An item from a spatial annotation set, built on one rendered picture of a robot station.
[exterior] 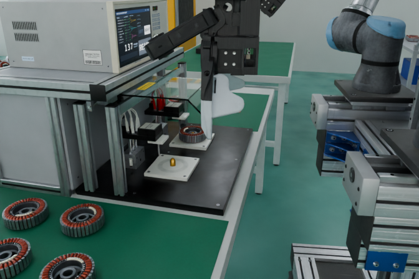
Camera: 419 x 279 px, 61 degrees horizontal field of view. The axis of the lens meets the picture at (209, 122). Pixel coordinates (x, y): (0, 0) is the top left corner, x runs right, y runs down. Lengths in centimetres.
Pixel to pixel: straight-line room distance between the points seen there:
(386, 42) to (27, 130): 113
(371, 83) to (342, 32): 21
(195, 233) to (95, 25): 65
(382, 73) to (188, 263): 83
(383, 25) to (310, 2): 513
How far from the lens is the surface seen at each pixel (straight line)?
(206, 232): 98
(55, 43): 120
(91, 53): 114
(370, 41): 127
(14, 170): 130
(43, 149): 119
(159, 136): 121
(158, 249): 94
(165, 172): 119
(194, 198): 107
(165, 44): 52
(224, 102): 49
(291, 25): 638
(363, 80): 128
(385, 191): 82
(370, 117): 129
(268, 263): 203
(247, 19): 51
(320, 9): 636
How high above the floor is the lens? 135
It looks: 21 degrees down
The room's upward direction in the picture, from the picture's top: straight up
